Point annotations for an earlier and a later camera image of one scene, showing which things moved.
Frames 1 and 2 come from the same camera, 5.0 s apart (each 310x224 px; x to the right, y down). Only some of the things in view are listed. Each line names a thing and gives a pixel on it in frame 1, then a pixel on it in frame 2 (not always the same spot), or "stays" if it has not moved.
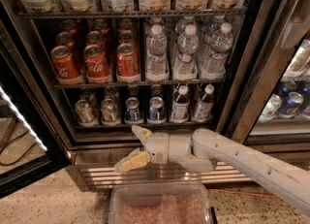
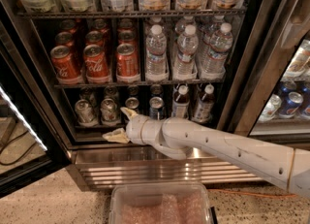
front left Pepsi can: [132, 113] stays
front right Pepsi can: [156, 113] stays
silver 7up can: [109, 112] stays
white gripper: [159, 149] -> [134, 129]
